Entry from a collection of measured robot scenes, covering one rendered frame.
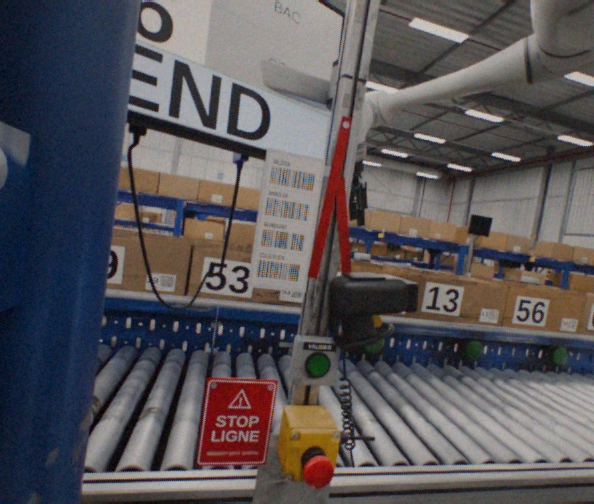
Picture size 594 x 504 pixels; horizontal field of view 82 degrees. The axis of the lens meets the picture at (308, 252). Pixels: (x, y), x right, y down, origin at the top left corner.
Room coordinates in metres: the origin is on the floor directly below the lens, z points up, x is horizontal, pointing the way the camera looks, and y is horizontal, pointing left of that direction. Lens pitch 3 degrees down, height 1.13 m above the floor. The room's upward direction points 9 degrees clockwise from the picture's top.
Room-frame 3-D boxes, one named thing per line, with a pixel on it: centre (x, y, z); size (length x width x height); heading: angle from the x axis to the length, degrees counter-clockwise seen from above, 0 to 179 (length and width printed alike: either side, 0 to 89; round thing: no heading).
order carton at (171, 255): (1.12, 0.58, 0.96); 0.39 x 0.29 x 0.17; 104
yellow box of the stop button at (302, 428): (0.47, -0.08, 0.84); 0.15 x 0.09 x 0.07; 104
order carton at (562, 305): (1.50, -0.95, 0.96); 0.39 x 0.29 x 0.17; 104
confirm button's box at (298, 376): (0.49, -0.03, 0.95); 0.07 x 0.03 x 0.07; 104
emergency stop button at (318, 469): (0.42, -0.05, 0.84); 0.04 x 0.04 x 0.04; 14
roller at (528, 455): (0.92, -0.48, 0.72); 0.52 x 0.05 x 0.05; 14
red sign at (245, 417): (0.48, 0.04, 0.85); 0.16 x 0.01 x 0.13; 104
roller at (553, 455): (0.93, -0.55, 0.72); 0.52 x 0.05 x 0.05; 14
